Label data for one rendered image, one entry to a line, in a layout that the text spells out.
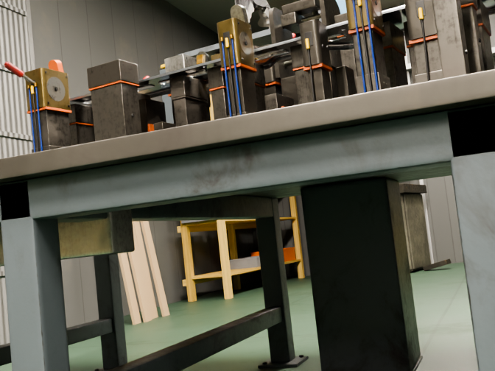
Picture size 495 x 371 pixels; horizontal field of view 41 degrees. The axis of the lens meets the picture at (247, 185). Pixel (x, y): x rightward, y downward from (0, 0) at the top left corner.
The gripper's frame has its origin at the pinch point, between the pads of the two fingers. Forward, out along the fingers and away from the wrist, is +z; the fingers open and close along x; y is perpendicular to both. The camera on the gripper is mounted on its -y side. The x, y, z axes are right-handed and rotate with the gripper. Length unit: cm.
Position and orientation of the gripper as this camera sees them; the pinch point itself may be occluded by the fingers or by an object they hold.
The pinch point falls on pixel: (261, 31)
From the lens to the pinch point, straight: 230.3
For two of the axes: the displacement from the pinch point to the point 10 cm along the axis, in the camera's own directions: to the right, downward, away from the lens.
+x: -6.4, 0.0, -7.7
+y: -7.6, 1.4, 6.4
